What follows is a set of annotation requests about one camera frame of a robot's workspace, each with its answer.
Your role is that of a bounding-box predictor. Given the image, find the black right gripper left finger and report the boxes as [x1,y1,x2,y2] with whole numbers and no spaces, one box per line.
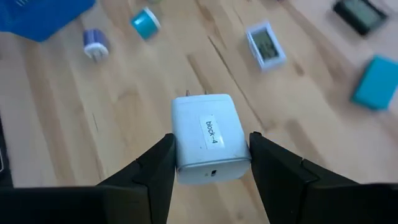
[96,133,177,224]

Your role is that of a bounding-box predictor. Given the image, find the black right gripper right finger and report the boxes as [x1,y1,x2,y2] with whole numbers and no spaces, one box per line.
[249,131,364,224]

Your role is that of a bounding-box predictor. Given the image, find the large white labelled charger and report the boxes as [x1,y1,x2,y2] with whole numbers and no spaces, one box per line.
[170,90,252,186]

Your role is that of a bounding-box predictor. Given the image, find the purple white USB charger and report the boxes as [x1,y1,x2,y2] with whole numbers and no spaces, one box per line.
[82,27,111,62]

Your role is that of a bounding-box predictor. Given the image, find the blue white USB charger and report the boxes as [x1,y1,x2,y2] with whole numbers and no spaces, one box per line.
[129,6,162,41]

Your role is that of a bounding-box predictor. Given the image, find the teal rectangular case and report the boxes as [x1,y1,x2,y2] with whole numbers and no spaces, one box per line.
[350,55,398,111]

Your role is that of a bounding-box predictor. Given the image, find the white digital thermometer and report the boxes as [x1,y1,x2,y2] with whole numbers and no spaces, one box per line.
[245,20,287,73]

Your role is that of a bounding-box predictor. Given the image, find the black digital thermometer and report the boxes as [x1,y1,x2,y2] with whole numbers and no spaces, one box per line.
[331,0,389,37]

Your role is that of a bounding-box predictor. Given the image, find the blue plastic basket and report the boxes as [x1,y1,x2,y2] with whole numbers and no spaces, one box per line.
[0,0,96,43]

